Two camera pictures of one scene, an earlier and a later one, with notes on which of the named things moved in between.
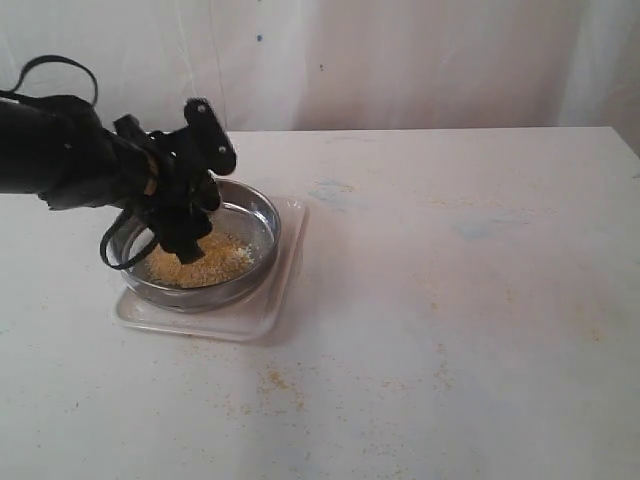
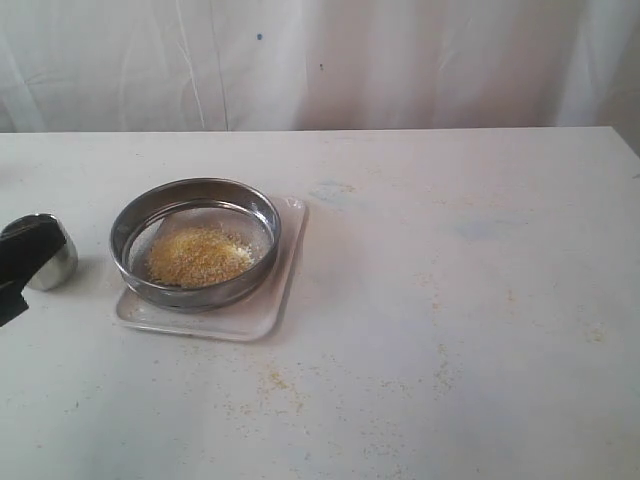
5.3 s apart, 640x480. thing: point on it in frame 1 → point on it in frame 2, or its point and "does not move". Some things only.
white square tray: (256, 314) does not move
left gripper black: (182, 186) → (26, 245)
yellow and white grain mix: (225, 260) does not move
